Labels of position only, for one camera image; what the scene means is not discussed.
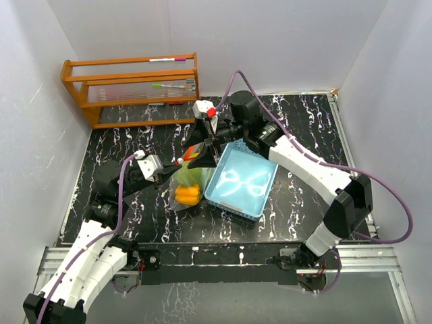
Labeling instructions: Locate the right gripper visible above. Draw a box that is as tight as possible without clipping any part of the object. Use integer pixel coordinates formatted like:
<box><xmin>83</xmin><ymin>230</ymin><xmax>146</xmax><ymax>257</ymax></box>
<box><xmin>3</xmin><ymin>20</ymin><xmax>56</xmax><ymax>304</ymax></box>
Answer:
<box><xmin>182</xmin><ymin>119</ymin><xmax>247</xmax><ymax>168</ymax></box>

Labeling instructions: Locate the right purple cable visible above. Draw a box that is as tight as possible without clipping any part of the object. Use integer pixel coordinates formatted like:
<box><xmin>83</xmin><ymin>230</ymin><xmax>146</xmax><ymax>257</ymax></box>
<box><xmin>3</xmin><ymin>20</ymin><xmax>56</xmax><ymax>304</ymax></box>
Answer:
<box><xmin>214</xmin><ymin>70</ymin><xmax>414</xmax><ymax>294</ymax></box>

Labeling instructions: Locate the aluminium frame rail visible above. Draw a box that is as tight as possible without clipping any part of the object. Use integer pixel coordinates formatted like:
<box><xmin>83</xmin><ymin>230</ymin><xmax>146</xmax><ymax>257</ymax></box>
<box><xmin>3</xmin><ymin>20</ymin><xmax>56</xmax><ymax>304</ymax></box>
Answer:
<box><xmin>25</xmin><ymin>245</ymin><xmax>418</xmax><ymax>324</ymax></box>

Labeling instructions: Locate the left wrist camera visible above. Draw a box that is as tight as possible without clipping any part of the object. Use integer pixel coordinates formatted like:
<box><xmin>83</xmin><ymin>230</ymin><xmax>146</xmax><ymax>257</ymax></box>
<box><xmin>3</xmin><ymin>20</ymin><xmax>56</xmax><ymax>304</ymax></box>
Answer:
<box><xmin>134</xmin><ymin>150</ymin><xmax>163</xmax><ymax>182</ymax></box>

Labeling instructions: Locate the green yellow pen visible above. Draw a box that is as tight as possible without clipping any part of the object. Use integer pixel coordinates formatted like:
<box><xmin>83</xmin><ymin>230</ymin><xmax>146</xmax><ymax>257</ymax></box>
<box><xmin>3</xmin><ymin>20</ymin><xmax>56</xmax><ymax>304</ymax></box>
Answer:
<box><xmin>152</xmin><ymin>83</ymin><xmax>187</xmax><ymax>89</ymax></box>

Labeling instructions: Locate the green cabbage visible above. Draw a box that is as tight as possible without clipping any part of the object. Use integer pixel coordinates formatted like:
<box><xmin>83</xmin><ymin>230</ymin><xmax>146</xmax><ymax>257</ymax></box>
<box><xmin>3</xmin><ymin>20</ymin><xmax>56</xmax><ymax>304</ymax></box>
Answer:
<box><xmin>173</xmin><ymin>167</ymin><xmax>213</xmax><ymax>187</ymax></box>

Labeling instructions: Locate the white pink pen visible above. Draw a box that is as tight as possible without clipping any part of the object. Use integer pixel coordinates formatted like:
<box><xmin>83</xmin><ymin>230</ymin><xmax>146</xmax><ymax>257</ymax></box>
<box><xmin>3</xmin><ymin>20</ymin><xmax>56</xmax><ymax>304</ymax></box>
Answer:
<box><xmin>148</xmin><ymin>57</ymin><xmax>187</xmax><ymax>63</ymax></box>

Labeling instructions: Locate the orange bell pepper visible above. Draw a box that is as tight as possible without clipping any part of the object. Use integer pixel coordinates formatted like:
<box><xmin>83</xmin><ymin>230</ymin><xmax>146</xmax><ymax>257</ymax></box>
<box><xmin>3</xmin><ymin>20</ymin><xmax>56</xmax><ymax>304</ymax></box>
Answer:
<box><xmin>175</xmin><ymin>184</ymin><xmax>201</xmax><ymax>206</ymax></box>

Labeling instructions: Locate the clear zip top bag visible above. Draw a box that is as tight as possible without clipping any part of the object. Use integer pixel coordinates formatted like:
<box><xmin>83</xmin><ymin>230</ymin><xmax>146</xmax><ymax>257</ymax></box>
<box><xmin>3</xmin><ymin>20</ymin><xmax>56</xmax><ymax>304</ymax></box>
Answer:
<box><xmin>169</xmin><ymin>144</ymin><xmax>215</xmax><ymax>211</ymax></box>

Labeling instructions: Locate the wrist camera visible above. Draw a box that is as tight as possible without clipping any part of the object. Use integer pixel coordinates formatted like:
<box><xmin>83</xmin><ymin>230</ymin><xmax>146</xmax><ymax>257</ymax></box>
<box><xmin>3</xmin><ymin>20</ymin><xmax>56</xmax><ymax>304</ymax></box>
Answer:
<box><xmin>192</xmin><ymin>100</ymin><xmax>217</xmax><ymax>119</ymax></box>
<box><xmin>134</xmin><ymin>150</ymin><xmax>163</xmax><ymax>182</ymax></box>

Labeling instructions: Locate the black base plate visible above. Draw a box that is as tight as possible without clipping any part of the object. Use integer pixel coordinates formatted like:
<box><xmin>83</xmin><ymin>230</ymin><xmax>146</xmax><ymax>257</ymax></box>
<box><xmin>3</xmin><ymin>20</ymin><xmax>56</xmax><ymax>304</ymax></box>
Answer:
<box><xmin>117</xmin><ymin>242</ymin><xmax>319</xmax><ymax>285</ymax></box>

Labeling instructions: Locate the wooden shelf rack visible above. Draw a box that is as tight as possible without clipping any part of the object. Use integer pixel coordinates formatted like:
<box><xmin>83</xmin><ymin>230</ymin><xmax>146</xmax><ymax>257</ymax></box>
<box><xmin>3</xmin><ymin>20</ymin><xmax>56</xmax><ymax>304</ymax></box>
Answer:
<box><xmin>60</xmin><ymin>53</ymin><xmax>200</xmax><ymax>130</ymax></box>

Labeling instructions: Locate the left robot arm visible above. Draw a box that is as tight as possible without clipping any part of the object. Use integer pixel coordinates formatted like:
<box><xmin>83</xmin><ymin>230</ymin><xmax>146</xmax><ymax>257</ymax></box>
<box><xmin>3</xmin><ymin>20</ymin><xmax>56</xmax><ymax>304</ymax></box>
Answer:
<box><xmin>23</xmin><ymin>151</ymin><xmax>184</xmax><ymax>323</ymax></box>

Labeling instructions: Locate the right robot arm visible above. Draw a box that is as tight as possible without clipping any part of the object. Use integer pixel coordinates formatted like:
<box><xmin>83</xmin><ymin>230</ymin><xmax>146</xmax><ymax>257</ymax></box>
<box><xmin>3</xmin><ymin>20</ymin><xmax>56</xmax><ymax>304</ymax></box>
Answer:
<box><xmin>186</xmin><ymin>90</ymin><xmax>373</xmax><ymax>268</ymax></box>

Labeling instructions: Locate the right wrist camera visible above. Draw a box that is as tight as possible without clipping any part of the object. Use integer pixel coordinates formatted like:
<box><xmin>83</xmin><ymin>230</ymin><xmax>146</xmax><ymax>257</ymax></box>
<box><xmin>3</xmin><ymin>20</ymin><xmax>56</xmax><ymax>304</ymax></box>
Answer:
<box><xmin>192</xmin><ymin>100</ymin><xmax>217</xmax><ymax>119</ymax></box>

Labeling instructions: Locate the light blue plastic basket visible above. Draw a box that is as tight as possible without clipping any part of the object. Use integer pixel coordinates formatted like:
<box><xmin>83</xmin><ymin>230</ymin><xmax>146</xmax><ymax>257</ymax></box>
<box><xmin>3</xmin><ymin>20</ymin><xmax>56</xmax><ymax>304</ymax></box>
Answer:
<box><xmin>205</xmin><ymin>139</ymin><xmax>278</xmax><ymax>222</ymax></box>

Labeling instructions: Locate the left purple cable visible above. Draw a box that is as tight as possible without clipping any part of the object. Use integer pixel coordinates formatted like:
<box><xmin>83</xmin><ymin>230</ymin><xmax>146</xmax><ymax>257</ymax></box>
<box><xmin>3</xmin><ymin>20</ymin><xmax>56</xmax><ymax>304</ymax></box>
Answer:
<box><xmin>35</xmin><ymin>151</ymin><xmax>146</xmax><ymax>324</ymax></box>

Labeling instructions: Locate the purple cable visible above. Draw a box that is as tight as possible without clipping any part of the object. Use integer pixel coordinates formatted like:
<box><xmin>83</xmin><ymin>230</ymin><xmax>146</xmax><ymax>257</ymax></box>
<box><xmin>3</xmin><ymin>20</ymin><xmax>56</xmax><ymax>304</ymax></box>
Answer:
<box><xmin>214</xmin><ymin>70</ymin><xmax>414</xmax><ymax>294</ymax></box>
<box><xmin>35</xmin><ymin>151</ymin><xmax>146</xmax><ymax>324</ymax></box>

